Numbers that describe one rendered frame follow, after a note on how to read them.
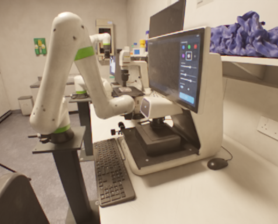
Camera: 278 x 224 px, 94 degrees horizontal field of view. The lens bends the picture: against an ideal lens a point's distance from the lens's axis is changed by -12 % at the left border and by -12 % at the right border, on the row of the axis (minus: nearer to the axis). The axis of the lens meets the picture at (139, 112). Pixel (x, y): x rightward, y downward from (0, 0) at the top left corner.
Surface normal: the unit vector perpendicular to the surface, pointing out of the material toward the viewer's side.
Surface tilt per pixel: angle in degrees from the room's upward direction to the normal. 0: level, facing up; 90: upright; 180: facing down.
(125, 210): 0
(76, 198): 90
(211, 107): 90
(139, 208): 0
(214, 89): 90
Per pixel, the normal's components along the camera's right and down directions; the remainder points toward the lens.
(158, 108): 0.39, 0.19
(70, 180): 0.21, 0.36
